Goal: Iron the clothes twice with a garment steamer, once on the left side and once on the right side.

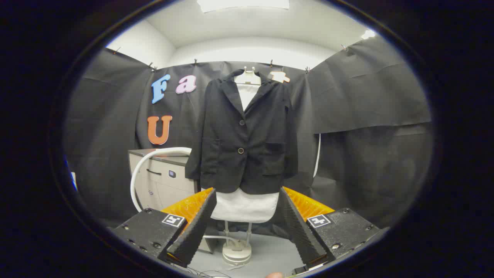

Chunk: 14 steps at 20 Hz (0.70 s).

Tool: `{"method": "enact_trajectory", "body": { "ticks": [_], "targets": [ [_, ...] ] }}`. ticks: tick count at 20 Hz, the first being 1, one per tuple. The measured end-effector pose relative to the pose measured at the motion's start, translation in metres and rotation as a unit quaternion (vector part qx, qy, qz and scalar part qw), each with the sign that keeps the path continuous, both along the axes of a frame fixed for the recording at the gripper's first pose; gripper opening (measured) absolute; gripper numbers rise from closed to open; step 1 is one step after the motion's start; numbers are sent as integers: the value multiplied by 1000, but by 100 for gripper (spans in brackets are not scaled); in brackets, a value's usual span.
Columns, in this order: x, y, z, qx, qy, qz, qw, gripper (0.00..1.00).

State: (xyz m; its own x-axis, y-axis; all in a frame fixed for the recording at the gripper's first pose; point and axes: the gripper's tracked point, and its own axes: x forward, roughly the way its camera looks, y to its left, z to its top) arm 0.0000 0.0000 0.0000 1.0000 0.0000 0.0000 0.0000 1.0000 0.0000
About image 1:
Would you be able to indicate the black suit jacket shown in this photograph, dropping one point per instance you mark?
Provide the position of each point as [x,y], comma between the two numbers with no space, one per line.
[231,154]

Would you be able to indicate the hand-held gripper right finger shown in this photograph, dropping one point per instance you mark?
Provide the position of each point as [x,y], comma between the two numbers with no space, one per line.
[299,231]

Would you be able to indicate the white garment steamer base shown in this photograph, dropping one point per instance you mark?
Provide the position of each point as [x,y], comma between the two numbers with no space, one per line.
[236,253]

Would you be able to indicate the grey cabinet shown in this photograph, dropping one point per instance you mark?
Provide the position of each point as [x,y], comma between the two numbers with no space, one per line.
[170,185]

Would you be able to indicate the black backdrop cloth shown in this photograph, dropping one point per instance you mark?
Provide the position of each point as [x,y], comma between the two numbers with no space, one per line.
[366,135]

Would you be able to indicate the white garment hanger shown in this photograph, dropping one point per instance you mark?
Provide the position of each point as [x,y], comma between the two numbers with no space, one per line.
[247,78]

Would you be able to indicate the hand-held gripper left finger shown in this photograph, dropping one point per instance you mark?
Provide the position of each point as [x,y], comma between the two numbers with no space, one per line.
[197,231]

